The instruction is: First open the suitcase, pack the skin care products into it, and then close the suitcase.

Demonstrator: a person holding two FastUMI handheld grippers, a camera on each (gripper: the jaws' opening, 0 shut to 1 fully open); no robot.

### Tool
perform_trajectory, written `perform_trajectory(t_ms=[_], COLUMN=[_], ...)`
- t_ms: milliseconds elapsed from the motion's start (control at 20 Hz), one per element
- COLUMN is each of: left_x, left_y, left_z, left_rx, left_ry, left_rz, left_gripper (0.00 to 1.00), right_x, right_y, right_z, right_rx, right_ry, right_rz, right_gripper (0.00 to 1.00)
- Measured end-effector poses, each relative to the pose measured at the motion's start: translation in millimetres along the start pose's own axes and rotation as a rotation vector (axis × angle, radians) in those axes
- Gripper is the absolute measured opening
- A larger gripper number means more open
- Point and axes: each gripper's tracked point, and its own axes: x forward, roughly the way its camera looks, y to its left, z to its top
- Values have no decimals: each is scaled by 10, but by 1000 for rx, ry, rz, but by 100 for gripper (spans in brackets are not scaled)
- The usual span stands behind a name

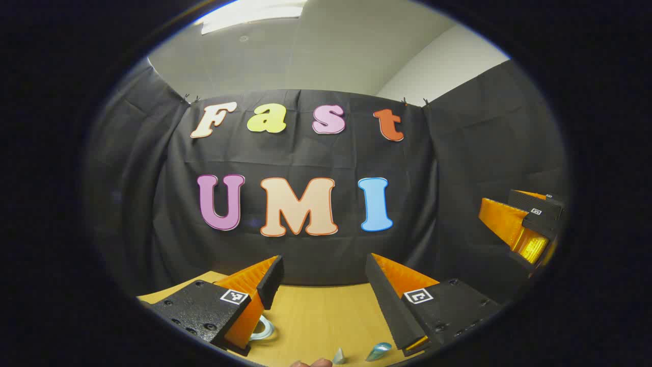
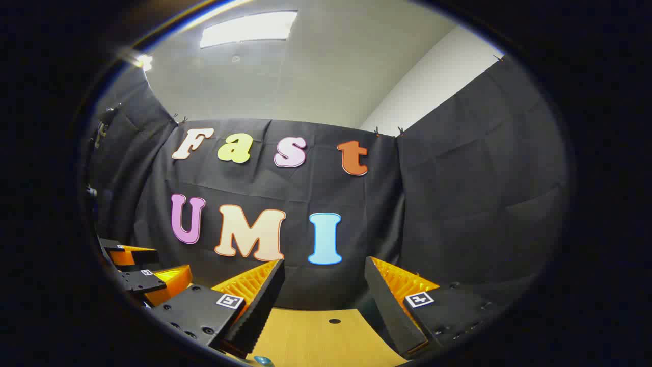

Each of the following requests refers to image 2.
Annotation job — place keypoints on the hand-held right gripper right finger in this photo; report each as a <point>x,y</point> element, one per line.
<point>389,316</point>

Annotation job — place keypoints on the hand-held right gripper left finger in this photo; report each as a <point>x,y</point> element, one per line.
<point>260,311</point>

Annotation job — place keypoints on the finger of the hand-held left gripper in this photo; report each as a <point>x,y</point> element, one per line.
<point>137,280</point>
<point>122,256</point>

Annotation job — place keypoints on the blue skin care bottle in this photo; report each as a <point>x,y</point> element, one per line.
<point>263,362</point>

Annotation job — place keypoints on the dark stand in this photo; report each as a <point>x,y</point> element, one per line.
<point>104,127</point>

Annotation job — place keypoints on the ceiling light panel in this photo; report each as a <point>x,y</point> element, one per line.
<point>249,28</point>

